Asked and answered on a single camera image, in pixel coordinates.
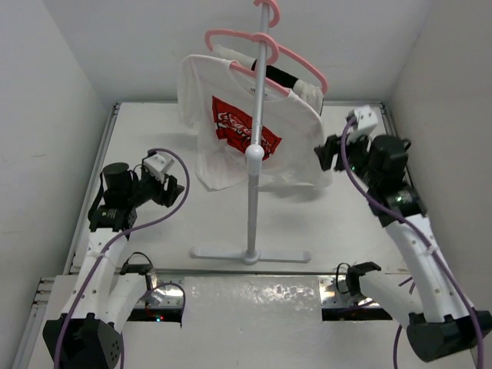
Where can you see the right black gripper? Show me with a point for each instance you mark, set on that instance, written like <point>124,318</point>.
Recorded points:
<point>327,151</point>

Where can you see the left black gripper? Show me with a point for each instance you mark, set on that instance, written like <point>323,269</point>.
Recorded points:
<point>163,196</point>

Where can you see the pink plastic hanger front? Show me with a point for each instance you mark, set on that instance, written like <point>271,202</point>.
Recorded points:
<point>265,65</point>

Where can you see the pink plastic hanger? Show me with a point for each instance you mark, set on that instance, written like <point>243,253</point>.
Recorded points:
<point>272,22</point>
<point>265,65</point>

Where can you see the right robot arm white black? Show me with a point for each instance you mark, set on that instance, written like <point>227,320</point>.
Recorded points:
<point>442,321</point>

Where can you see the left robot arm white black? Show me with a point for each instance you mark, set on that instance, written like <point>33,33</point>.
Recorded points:
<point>88,331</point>

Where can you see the grey hanger stand pole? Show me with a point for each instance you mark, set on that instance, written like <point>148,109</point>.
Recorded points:
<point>254,154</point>

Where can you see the pink plastic hanger rear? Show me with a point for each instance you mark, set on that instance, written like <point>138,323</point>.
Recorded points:
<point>272,22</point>

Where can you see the black white checkered towel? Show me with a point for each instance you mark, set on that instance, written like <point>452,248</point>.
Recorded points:
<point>308,92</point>

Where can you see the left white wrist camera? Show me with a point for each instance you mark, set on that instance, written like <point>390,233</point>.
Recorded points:
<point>158,165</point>

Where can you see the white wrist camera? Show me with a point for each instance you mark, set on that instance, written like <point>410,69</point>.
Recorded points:
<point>158,165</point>
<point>365,121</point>

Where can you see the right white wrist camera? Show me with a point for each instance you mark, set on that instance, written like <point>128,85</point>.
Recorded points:
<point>365,121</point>

